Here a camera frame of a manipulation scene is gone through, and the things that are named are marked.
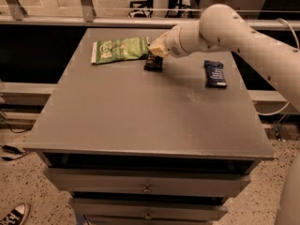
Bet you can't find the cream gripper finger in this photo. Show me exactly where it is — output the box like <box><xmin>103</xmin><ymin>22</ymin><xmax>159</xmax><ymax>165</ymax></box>
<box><xmin>150</xmin><ymin>32</ymin><xmax>168</xmax><ymax>47</ymax></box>
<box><xmin>149</xmin><ymin>44</ymin><xmax>169</xmax><ymax>58</ymax></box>

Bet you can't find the black cable on floor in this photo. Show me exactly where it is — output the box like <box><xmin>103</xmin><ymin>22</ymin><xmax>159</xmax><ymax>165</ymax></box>
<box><xmin>0</xmin><ymin>119</ymin><xmax>32</xmax><ymax>162</ymax></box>

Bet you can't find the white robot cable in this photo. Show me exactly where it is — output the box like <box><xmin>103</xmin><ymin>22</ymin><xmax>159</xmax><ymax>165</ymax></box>
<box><xmin>256</xmin><ymin>17</ymin><xmax>300</xmax><ymax>117</ymax></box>

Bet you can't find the black rxbar chocolate bar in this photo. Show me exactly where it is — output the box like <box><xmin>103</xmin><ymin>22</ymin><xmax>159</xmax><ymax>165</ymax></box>
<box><xmin>143</xmin><ymin>52</ymin><xmax>163</xmax><ymax>72</ymax></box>

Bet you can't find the top grey drawer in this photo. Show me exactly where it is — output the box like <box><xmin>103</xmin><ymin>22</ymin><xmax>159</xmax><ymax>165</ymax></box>
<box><xmin>44</xmin><ymin>168</ymin><xmax>250</xmax><ymax>197</ymax></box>

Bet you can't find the black and white sneaker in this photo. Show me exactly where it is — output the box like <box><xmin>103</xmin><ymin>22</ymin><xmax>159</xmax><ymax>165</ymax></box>
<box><xmin>0</xmin><ymin>202</ymin><xmax>30</xmax><ymax>225</ymax></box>

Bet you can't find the grey drawer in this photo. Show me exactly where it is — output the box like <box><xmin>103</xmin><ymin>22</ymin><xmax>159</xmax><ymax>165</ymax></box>
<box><xmin>44</xmin><ymin>168</ymin><xmax>250</xmax><ymax>197</ymax></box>
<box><xmin>68</xmin><ymin>198</ymin><xmax>227</xmax><ymax>221</ymax></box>

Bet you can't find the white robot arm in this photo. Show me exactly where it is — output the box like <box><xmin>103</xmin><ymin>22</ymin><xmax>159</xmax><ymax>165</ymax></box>
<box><xmin>150</xmin><ymin>4</ymin><xmax>300</xmax><ymax>110</ymax></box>

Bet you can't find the metal railing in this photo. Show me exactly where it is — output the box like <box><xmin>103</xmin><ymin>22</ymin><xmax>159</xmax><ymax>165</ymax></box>
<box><xmin>0</xmin><ymin>0</ymin><xmax>300</xmax><ymax>31</ymax></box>

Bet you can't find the black office chair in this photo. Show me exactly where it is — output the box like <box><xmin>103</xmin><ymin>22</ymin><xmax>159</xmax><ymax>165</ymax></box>
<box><xmin>128</xmin><ymin>0</ymin><xmax>153</xmax><ymax>18</ymax></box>

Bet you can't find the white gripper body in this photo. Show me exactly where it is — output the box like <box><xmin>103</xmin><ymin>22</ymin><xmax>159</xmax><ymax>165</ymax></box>
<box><xmin>164</xmin><ymin>25</ymin><xmax>188</xmax><ymax>57</ymax></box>

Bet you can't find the grey drawer cabinet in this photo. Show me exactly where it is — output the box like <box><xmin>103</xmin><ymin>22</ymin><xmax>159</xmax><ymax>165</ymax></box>
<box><xmin>24</xmin><ymin>28</ymin><xmax>274</xmax><ymax>225</ymax></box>

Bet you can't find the green jalapeno chip bag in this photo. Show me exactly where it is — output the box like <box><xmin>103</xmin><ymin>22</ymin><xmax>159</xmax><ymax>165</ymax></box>
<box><xmin>91</xmin><ymin>37</ymin><xmax>149</xmax><ymax>65</ymax></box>

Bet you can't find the blue rxbar snack bar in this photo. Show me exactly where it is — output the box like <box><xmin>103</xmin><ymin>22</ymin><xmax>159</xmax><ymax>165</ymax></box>
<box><xmin>204</xmin><ymin>60</ymin><xmax>227</xmax><ymax>88</ymax></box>

